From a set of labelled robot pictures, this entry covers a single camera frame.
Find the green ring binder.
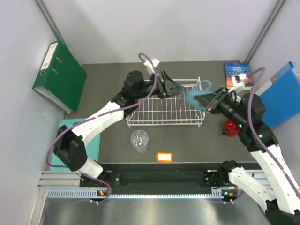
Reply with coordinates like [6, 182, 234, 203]
[32, 41, 87, 114]

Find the aluminium cable duct rail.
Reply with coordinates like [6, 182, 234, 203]
[37, 169, 275, 199]

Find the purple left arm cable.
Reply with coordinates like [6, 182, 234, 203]
[45, 52, 158, 203]

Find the red ceramic mug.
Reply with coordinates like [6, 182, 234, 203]
[222, 119, 240, 137]

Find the Jane Eyre paperback book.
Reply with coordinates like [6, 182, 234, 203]
[224, 61, 252, 90]

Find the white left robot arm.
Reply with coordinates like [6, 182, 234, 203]
[53, 70, 184, 186]

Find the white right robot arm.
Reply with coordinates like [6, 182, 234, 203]
[185, 81, 300, 225]

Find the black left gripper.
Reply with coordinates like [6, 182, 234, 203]
[134, 69, 185, 100]

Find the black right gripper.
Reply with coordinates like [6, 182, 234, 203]
[194, 86, 247, 128]

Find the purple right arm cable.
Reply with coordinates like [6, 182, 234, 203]
[247, 67, 300, 195]

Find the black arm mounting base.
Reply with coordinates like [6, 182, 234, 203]
[79, 161, 258, 194]

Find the blue ceramic mug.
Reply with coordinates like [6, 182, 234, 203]
[184, 80, 212, 112]

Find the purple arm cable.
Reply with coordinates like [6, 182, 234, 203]
[45, 52, 158, 203]
[247, 67, 300, 195]

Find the blue ring binder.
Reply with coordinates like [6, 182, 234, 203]
[255, 61, 300, 128]

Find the teal shirt folding board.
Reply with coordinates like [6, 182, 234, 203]
[50, 129, 100, 172]

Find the clear faceted plastic cup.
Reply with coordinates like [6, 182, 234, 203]
[130, 130, 149, 153]

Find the orange key tag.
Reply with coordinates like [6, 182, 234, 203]
[155, 152, 173, 163]

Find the white wire dish rack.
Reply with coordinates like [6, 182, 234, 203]
[126, 92, 205, 128]

